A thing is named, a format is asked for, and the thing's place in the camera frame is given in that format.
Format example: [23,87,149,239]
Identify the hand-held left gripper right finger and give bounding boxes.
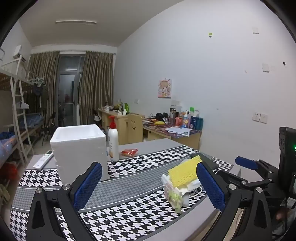
[196,161,272,241]

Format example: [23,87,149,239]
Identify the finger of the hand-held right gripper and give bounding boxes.
[217,170,279,198]
[235,156,279,179]

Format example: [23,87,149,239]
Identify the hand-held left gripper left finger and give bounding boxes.
[26,161,103,241]

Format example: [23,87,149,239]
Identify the yellow foam net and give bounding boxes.
[168,155,202,187]

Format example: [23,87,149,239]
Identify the white foam box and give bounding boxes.
[50,124,110,186]

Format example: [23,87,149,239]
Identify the white green foam net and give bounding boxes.
[165,188,185,214]

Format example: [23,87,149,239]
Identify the person's right hand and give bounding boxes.
[275,205,293,222]

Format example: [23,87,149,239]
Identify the black smartphone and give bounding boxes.
[190,153,219,169]

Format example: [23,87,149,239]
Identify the houndstooth tablecloth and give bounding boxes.
[9,146,234,241]

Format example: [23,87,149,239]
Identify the white pump lotion bottle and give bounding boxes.
[107,116,120,162]

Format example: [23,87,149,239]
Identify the red snack packet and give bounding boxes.
[120,149,139,157]

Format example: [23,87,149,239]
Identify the white remote control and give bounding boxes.
[32,150,54,170]

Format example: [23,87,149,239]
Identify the wooden desk with colourful mat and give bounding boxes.
[142,118,202,151]

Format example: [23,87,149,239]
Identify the printed paper sheets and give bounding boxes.
[167,126,192,137]

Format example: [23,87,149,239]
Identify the wooden desk with drawers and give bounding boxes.
[98,108,145,145]

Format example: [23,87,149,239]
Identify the row of toiletry bottles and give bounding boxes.
[174,110,204,130]

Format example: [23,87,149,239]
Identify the wooden smiley chair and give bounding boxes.
[125,113,144,144]

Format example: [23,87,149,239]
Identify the blue patterned bedding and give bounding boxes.
[0,113,44,167]

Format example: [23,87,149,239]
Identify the glass balcony door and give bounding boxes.
[57,56,85,127]

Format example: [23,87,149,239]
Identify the brown curtain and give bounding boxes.
[79,51,114,127]
[27,51,60,127]

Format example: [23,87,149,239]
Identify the hanging dark clothes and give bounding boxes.
[32,81,47,98]

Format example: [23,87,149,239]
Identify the white metal bunk bed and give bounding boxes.
[0,47,47,167]

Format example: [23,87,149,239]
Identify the white air conditioner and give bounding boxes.
[13,45,26,63]

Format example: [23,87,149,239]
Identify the ceiling tube light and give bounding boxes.
[55,20,97,24]

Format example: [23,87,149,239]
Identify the cartoon wall picture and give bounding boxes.
[158,78,173,98]

